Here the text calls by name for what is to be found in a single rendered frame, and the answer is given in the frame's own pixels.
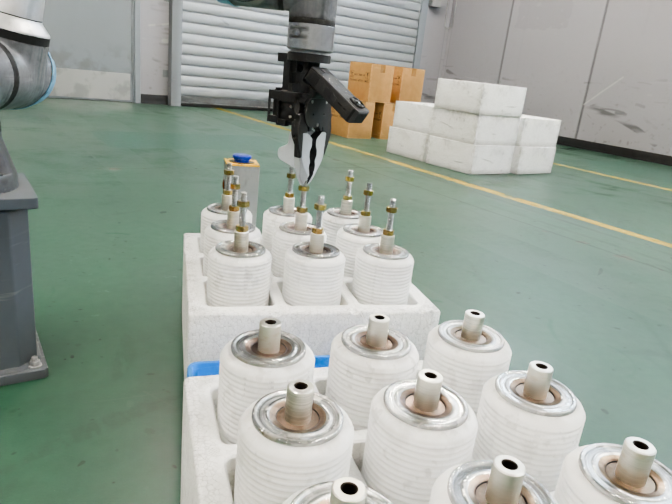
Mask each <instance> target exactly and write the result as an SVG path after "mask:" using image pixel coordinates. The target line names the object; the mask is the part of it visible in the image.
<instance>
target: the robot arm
mask: <svg viewBox="0 0 672 504"><path fill-rule="evenodd" d="M217 1H218V2H219V3H223V4H229V5H231V6H234V7H240V6H245V7H253V8H262V9H271V10H281V11H289V21H288V22H289V25H288V38H287V48H288V49H290V51H287V53H279V52H278V61H282V62H284V68H283V82H282V87H276V89H269V96H268V111H267V121H270V122H275V123H276V125H281V126H289V125H291V132H290V134H289V142H288V144H286V145H284V146H281V147H280V148H279V149H278V157H279V158H280V160H282V161H284V162H285V163H287V164H289V165H291V166H292V167H294V168H295V171H296V176H297V179H298V181H299V184H300V185H304V184H305V182H306V180H307V179H308V180H307V184H309V183H310V182H311V180H312V178H313V177H314V175H315V173H316V171H317V169H318V167H319V165H320V163H321V161H322V158H323V156H324V155H325V152H326V149H327V145H328V142H329V139H330V134H331V117H332V114H331V106H332V107H333V108H334V109H335V110H336V111H337V112H338V113H339V115H340V116H341V117H342V118H343V119H344V120H345V121H346V122H348V123H362V122H363V121H364V119H365V118H366V117H367V115H368V114H369V112H370V111H369V110H368V109H367V108H366V107H365V105H364V104H363V103H362V102H361V101H360V100H359V99H358V98H356V97H355V96H354V95H353V94H352V93H351V92H350V91H349V90H348V89H347V88H346V87H345V86H344V85H343V84H342V83H341V82H340V81H339V80H338V79H337V78H336V77H335V76H334V75H333V74H332V73H331V72H330V71H329V70H328V69H327V68H322V67H320V63H322V64H330V63H331V56H329V54H332V53H333V48H334V38H335V22H336V13H337V4H338V0H217ZM44 6H45V0H0V110H7V109H11V110H18V109H24V108H28V107H31V106H33V105H35V104H38V103H40V102H42V101H43V100H44V99H46V98H47V97H48V96H49V94H50V93H51V91H52V90H53V88H54V85H55V82H56V66H55V63H54V60H53V59H52V57H51V55H50V53H49V52H48V51H49V44H50V35H49V33H48V32H47V31H46V29H45V28H44V26H43V24H42V20H43V13H44ZM271 98H272V99H273V113H272V115H270V107H271ZM312 128H314V129H315V130H313V129H312ZM16 188H18V174H17V170H16V168H15V166H14V163H13V161H12V159H11V156H10V154H9V152H8V150H7V147H6V145H5V143H4V140H3V138H2V133H1V120H0V194H2V193H6V192H10V191H13V190H15V189H16Z"/></svg>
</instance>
